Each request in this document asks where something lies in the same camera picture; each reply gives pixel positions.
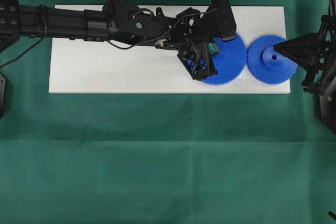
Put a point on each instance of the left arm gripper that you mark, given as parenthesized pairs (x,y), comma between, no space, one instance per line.
(188,33)

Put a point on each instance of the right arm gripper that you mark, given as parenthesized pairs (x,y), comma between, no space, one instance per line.
(315,52)

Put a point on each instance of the large blue gear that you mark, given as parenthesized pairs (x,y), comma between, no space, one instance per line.
(230,61)

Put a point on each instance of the small blue gear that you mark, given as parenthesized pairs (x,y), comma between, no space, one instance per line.
(267,65)

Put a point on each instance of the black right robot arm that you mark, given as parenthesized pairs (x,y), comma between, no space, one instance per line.
(327,100)

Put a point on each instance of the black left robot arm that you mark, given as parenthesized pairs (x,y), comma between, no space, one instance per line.
(122,24)

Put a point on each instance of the white rectangular board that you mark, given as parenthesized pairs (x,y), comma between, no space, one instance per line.
(78,66)

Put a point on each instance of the green table cloth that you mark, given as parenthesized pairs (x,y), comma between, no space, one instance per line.
(160,158)

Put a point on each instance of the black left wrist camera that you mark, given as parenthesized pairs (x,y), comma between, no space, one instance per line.
(218,21)

